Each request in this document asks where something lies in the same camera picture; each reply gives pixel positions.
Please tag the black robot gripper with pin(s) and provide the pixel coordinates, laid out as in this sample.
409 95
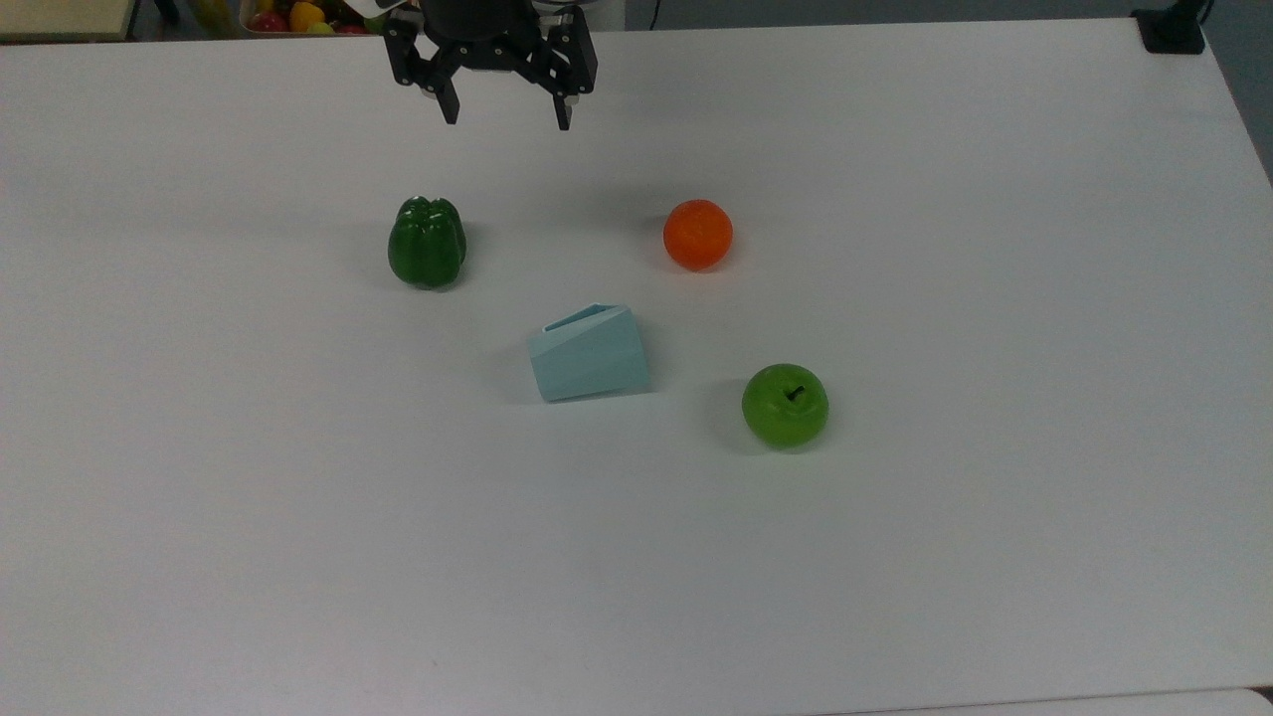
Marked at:
482 30

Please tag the light blue angular mug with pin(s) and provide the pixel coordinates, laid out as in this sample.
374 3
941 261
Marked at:
592 358

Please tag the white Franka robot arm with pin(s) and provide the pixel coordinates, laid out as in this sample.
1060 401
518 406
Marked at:
559 7

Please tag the bin of toy fruit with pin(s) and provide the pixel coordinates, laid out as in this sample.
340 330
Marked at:
298 18

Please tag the green bell pepper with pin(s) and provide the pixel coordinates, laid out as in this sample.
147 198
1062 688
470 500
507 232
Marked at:
428 247

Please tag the orange fruit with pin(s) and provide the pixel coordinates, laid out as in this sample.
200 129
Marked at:
698 235

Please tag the wooden table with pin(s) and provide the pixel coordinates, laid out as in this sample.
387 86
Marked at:
60 18

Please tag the green apple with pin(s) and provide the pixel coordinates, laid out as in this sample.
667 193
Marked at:
784 406

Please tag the black clamp mount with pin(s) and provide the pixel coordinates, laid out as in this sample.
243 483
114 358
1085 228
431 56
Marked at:
1172 28

